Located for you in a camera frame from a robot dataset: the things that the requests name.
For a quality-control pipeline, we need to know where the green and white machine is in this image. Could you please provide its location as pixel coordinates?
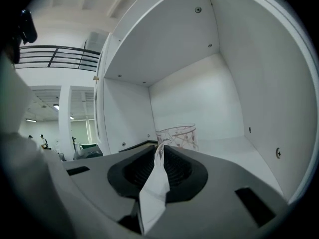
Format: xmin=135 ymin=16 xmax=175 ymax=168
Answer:
xmin=73 ymin=136 xmax=103 ymax=160

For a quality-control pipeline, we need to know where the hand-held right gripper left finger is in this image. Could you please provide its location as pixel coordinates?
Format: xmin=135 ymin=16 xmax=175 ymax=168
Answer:
xmin=62 ymin=144 xmax=160 ymax=235

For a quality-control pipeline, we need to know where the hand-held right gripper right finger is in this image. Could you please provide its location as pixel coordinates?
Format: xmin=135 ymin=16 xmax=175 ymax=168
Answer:
xmin=146 ymin=144 xmax=290 ymax=239

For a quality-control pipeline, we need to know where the black metal railing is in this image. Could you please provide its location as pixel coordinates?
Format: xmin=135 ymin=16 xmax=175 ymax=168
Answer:
xmin=14 ymin=45 xmax=101 ymax=72

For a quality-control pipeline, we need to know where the black head-worn camera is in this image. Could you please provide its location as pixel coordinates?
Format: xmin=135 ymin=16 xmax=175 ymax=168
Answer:
xmin=20 ymin=8 xmax=38 ymax=44

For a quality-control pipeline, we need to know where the white air conditioner unit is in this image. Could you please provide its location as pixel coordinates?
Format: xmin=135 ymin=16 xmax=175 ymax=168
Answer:
xmin=84 ymin=31 xmax=108 ymax=50

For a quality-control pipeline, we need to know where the white shelf cabinet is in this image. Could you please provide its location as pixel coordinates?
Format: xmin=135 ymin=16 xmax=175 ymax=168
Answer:
xmin=93 ymin=0 xmax=319 ymax=206

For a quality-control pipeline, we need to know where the person's white shirt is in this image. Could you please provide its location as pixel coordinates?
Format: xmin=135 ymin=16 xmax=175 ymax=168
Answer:
xmin=0 ymin=53 xmax=84 ymax=239

